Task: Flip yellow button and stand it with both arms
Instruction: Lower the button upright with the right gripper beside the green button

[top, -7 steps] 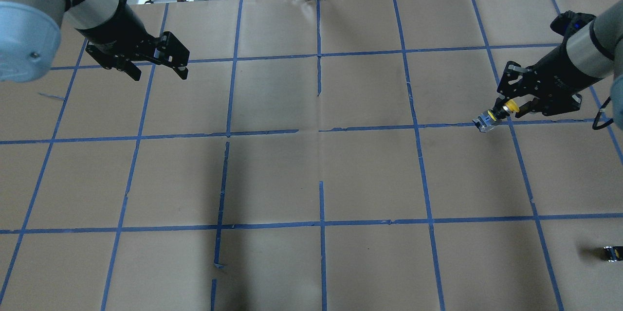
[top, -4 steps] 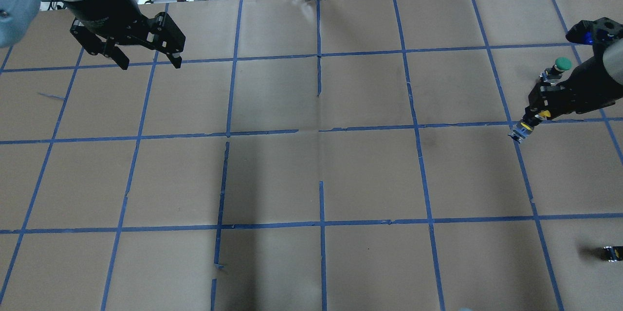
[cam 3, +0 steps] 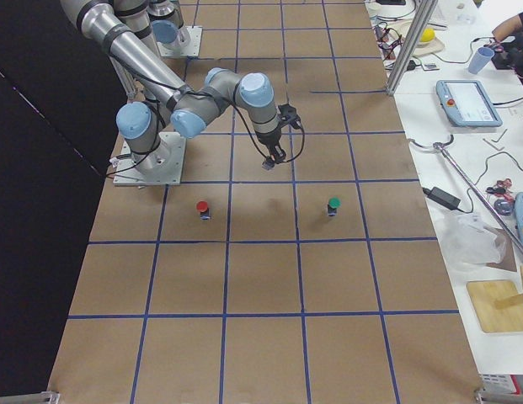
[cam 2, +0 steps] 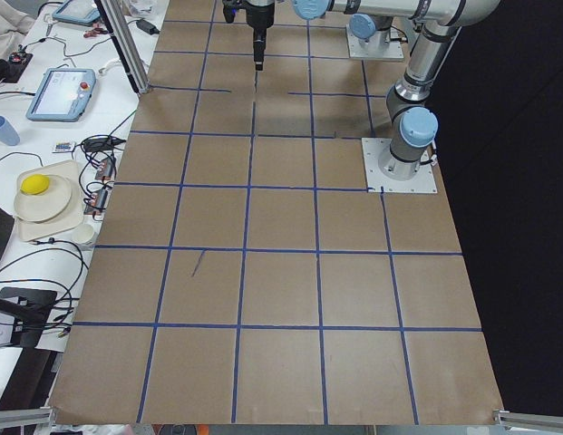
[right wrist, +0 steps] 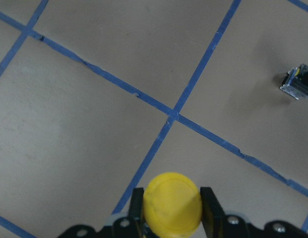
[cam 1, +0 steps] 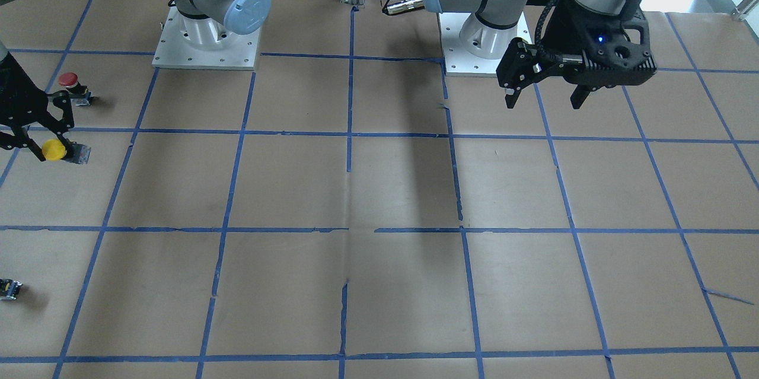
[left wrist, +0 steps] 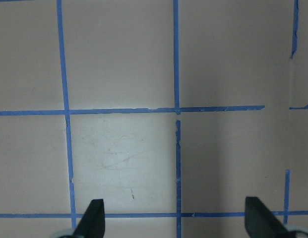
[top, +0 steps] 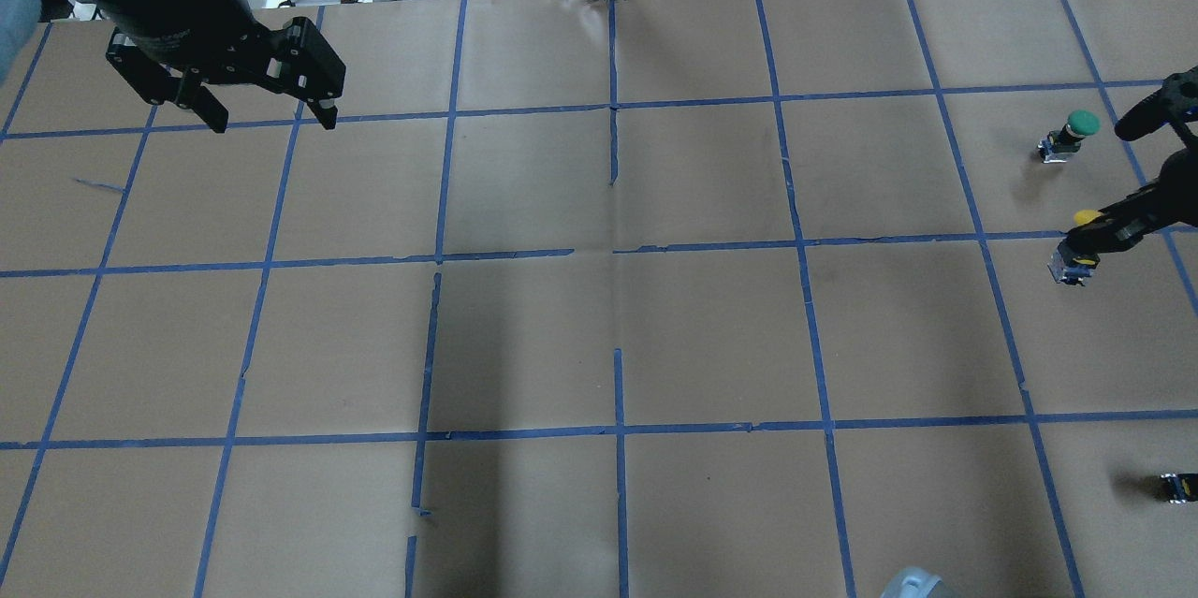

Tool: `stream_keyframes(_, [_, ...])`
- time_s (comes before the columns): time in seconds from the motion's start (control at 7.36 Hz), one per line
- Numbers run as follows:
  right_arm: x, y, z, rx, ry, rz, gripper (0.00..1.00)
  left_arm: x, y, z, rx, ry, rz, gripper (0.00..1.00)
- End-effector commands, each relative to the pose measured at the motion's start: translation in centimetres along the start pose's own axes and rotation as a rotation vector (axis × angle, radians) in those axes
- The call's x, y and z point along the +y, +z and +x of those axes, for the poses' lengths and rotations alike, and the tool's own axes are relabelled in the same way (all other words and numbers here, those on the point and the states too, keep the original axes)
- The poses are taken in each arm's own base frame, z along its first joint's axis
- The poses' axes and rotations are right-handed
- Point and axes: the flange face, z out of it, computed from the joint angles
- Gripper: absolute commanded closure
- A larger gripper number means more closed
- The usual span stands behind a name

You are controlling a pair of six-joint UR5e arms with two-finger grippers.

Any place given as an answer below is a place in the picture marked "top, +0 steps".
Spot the yellow push button switch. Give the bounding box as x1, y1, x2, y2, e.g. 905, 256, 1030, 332
1047, 209, 1103, 286

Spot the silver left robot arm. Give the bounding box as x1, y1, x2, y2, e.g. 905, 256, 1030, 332
1, 0, 346, 133

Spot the small black switch block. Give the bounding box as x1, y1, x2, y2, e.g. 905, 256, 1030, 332
1157, 472, 1198, 505

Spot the green push button switch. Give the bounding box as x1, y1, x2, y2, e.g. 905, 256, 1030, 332
1037, 110, 1103, 167

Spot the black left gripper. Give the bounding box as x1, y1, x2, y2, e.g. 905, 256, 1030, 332
98, 0, 346, 134

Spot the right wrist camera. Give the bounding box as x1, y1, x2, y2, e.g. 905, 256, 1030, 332
1114, 66, 1197, 151

